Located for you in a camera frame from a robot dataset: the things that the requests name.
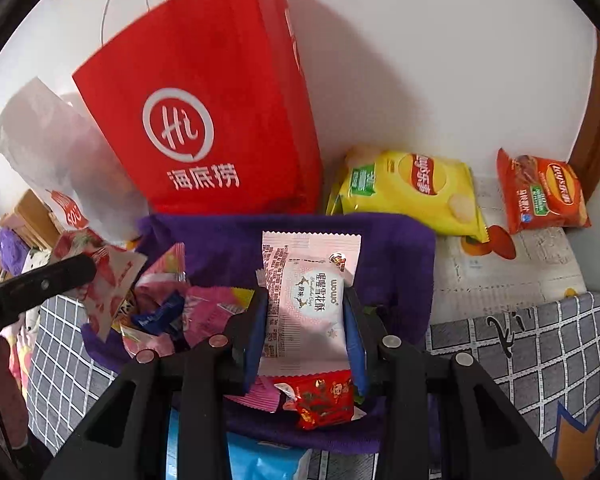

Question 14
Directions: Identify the pink triangular snack packet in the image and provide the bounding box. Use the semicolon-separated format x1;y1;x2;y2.
135;242;187;301

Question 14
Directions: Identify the purple towel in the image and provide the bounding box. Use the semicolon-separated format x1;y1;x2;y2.
80;212;437;453

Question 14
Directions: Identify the orange chips bag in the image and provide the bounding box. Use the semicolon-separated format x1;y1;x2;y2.
496;148;592;235

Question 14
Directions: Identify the person's left hand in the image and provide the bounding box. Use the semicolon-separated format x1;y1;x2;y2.
0;335;31;456

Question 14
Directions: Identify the red snack packet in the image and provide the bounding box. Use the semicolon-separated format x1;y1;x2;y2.
275;367;356;431

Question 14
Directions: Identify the grey checked tablecloth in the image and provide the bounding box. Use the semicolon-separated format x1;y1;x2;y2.
25;290;600;480

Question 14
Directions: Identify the red paper bag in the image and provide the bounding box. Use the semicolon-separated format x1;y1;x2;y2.
71;0;323;216

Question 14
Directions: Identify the wooden bed headboard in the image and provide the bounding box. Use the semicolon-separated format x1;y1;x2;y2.
0;190;61;251

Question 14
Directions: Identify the yellow chips bag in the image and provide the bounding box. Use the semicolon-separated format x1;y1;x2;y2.
326;146;488;243

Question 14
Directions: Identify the pink strawberry snack packet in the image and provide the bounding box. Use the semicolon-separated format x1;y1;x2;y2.
52;230;148;343

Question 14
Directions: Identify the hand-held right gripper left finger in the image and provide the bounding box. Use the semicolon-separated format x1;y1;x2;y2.
42;287;271;480

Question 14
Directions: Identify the purple plush toy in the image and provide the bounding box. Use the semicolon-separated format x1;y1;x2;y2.
0;227;31;273

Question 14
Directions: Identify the blue tissue box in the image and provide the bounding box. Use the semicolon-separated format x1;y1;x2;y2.
165;407;313;480

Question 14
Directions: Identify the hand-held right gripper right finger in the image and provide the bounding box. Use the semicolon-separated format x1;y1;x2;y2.
342;285;563;480

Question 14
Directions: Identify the blue snack packet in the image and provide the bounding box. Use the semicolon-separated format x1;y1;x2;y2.
132;290;186;333

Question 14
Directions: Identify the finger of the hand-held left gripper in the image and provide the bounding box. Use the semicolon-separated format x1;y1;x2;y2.
0;254;98;331

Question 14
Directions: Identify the white plastic shopping bag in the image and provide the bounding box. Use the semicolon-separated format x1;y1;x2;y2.
0;76;151;248

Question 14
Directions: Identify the pale pink snack packet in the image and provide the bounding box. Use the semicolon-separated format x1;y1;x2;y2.
122;325;176;361

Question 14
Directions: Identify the white pink snack packet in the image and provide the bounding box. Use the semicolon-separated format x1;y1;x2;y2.
256;230;363;378

